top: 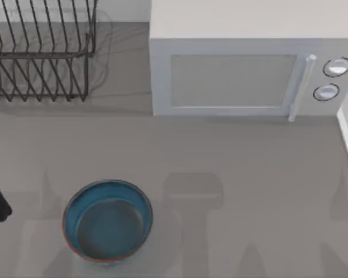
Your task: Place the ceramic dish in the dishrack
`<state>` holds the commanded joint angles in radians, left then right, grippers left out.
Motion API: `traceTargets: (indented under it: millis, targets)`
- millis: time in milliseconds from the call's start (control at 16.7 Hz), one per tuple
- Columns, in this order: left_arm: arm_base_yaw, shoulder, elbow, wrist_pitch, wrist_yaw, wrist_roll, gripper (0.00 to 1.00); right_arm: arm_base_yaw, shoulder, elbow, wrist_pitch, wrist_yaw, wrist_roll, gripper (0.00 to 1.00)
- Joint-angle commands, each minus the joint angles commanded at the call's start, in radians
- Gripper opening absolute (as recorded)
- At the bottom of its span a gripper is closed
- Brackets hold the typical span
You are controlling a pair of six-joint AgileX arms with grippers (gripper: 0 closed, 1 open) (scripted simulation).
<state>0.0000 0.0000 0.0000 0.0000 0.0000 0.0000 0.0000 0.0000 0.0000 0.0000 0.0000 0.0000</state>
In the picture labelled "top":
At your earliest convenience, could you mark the small microwave knob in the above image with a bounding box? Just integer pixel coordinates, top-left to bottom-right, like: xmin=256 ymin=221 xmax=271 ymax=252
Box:
xmin=313 ymin=83 xmax=340 ymax=102

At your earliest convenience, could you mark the dark wire dish rack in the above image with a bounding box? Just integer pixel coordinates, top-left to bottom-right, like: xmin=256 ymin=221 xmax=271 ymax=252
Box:
xmin=0 ymin=0 xmax=99 ymax=103

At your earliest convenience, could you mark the pale microwave oven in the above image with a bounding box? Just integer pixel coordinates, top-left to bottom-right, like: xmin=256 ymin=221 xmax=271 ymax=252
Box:
xmin=148 ymin=0 xmax=348 ymax=122

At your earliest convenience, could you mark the large microwave knob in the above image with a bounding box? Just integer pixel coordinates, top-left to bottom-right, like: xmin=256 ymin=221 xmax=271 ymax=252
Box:
xmin=322 ymin=57 xmax=348 ymax=78

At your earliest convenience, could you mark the microwave door handle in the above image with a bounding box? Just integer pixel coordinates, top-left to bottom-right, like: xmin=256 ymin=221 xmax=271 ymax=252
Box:
xmin=288 ymin=54 xmax=318 ymax=122

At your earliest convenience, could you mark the blue bowl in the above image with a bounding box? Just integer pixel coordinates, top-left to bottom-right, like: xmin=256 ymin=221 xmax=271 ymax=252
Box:
xmin=62 ymin=179 xmax=154 ymax=264

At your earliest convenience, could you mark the microwave oven door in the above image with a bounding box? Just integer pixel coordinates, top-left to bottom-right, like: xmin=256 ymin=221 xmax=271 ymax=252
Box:
xmin=152 ymin=39 xmax=308 ymax=117

